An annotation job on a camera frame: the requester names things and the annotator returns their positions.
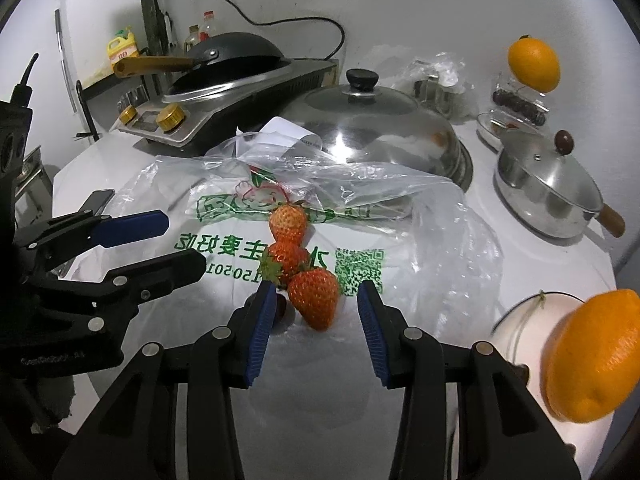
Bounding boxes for dark vertical pole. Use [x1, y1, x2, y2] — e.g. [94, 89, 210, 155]
[137, 0, 173, 56]

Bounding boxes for printed clear plastic bag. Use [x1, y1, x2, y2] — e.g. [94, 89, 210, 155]
[65, 152, 505, 441]

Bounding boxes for large orange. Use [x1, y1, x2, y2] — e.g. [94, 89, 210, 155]
[544, 289, 640, 423]

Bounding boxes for white vertical pipe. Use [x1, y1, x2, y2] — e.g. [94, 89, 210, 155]
[52, 7, 78, 113]

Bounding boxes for yellow oil jug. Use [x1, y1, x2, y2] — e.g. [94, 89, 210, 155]
[105, 26, 138, 68]

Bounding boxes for small orange with stem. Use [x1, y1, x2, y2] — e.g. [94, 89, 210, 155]
[507, 35, 561, 93]

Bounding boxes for clear plastic fruit container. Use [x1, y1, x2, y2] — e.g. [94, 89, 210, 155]
[491, 77, 551, 128]

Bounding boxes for leafy red strawberry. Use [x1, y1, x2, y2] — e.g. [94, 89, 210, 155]
[257, 241, 312, 286]

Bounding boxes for black wok wooden handle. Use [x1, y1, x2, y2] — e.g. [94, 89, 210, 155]
[112, 32, 293, 96]

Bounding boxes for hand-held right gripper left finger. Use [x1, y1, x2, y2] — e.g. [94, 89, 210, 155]
[54, 281, 279, 480]

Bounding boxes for plastic bag with steel cups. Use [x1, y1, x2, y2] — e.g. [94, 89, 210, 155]
[395, 52, 483, 121]

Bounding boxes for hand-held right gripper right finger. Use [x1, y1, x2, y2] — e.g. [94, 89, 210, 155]
[356, 279, 583, 480]

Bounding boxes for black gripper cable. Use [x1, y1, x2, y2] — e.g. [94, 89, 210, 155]
[10, 52, 40, 107]

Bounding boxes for white paper receipt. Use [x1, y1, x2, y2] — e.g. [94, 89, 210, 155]
[235, 116, 321, 158]

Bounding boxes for white round plate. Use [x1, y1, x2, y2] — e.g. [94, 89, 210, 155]
[491, 290, 586, 411]

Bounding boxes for large steel domed lid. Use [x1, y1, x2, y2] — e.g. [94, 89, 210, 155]
[280, 68, 463, 181]

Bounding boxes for large red strawberry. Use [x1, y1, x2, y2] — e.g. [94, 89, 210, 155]
[286, 267, 342, 332]

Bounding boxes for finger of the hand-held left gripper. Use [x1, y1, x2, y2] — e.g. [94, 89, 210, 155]
[15, 210, 170, 263]
[27, 251, 207, 341]

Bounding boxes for black cooker power cable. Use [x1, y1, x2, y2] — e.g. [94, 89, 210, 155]
[182, 0, 347, 61]

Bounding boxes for glass bowl with fruit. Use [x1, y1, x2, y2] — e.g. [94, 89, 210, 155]
[475, 111, 541, 153]

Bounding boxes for steel induction cooker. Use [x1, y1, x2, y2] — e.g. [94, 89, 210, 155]
[117, 58, 337, 158]

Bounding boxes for pale orange strawberry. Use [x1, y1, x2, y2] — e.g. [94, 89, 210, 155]
[268, 203, 309, 246]

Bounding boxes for small steel pot with lid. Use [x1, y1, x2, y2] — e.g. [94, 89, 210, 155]
[494, 130, 626, 240]

